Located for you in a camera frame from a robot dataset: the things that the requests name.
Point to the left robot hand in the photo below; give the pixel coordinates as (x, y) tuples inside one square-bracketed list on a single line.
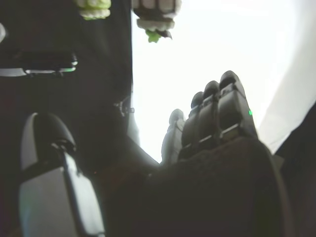
[(209, 192)]

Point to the green cream toy cake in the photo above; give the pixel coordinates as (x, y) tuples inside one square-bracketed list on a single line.
[(95, 11)]

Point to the toy cupcake with berries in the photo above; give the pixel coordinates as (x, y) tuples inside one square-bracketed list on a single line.
[(155, 24)]

